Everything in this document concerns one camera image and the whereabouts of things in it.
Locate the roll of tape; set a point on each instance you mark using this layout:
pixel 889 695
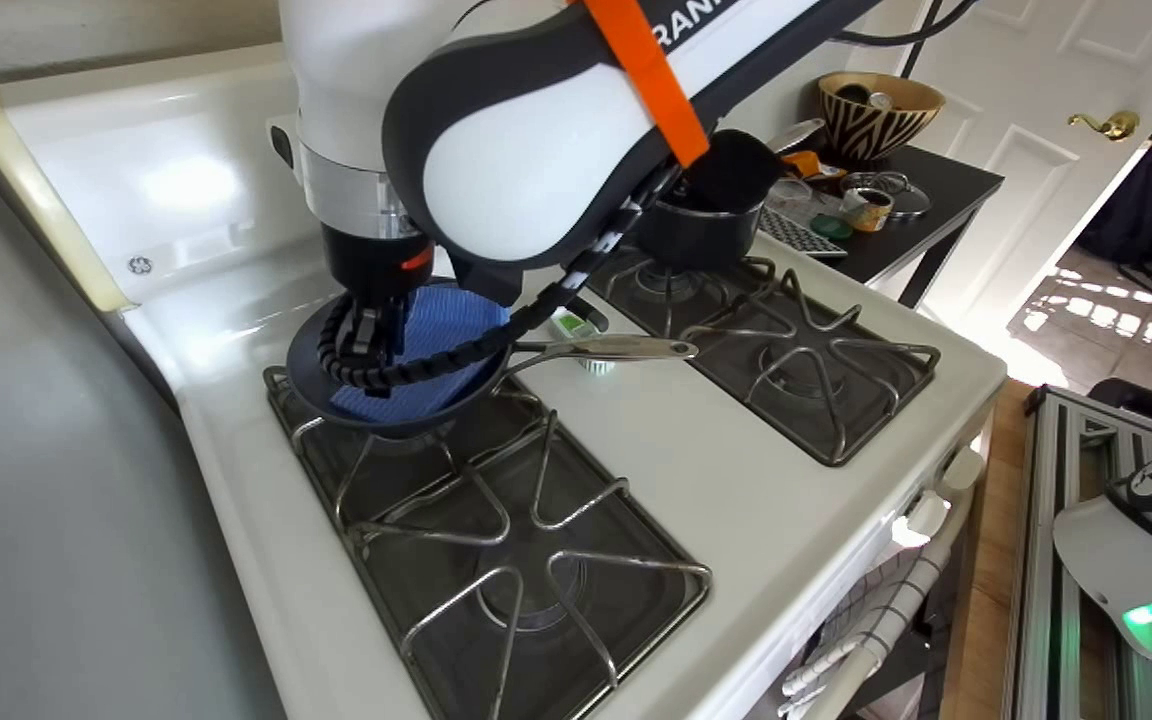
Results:
pixel 874 225

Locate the striped dish towel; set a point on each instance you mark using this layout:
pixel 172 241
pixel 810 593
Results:
pixel 870 626

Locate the small orange object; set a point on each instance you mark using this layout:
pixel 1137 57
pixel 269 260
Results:
pixel 801 166

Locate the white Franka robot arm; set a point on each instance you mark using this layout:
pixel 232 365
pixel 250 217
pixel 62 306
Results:
pixel 520 145

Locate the black side table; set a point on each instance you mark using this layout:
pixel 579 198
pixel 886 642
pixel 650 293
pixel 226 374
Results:
pixel 942 185

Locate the white panel door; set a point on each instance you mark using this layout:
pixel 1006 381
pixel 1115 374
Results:
pixel 1018 203

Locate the dark saucepan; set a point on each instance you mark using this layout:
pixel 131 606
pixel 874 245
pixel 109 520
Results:
pixel 690 237

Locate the black metal burner grate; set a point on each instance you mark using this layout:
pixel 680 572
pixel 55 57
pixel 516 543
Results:
pixel 496 572
pixel 842 386

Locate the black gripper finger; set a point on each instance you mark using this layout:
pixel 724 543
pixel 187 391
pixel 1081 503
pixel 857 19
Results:
pixel 383 331
pixel 345 331

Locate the patterned woven bowl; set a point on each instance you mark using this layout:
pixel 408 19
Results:
pixel 877 130

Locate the white gas stove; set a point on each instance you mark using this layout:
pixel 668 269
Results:
pixel 763 493

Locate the metal cart frame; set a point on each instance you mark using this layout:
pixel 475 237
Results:
pixel 1043 532

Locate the blue cleaning cloth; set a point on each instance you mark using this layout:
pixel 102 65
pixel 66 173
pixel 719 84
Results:
pixel 450 325

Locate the grey refrigerator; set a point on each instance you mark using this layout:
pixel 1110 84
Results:
pixel 43 466

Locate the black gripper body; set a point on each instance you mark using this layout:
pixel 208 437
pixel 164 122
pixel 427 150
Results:
pixel 372 267

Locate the grey frying pan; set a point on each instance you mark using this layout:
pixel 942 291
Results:
pixel 640 351

